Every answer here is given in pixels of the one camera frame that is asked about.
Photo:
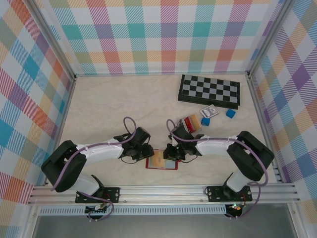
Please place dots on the red card holder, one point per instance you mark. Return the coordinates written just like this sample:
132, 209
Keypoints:
171, 164

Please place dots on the gold card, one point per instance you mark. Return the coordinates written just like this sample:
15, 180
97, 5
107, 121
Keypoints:
158, 160

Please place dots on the clear plastic card box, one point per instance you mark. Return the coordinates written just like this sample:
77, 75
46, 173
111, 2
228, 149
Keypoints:
198, 129

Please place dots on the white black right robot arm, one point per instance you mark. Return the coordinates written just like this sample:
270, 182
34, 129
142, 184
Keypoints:
213, 146

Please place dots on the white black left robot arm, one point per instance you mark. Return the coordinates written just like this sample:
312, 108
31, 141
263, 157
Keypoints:
104, 152

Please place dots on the red card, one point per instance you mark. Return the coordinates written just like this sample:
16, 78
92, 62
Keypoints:
189, 125

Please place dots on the black and white card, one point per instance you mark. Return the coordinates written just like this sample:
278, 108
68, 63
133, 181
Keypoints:
180, 123

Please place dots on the tan card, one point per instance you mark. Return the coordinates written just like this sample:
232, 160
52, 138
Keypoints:
196, 121

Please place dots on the blue playing card box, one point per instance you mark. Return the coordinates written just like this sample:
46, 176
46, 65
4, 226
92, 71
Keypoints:
210, 111

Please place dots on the blue building block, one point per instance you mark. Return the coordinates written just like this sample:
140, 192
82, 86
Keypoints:
205, 121
230, 113

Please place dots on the black folding chessboard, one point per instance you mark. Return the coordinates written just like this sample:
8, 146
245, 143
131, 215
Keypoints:
208, 89

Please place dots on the small circuit board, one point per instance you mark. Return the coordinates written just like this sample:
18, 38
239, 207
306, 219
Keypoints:
97, 208
236, 207

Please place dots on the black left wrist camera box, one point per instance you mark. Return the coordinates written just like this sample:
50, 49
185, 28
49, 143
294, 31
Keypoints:
142, 136

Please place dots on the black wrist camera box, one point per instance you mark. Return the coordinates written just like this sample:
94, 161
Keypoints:
142, 136
182, 134

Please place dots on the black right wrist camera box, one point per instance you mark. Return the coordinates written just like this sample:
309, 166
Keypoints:
182, 134

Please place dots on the aluminium mounting rail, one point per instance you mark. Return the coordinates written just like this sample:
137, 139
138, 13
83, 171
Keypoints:
161, 194

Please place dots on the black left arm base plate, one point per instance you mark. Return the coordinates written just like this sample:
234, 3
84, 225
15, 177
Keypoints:
112, 194

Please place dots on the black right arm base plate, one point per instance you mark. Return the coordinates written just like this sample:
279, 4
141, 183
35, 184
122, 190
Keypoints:
215, 193

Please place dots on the aluminium table side rail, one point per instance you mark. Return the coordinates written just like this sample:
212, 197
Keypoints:
60, 131
259, 111

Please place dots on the aluminium frame post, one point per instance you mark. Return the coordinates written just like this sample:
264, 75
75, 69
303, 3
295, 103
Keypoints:
53, 41
268, 37

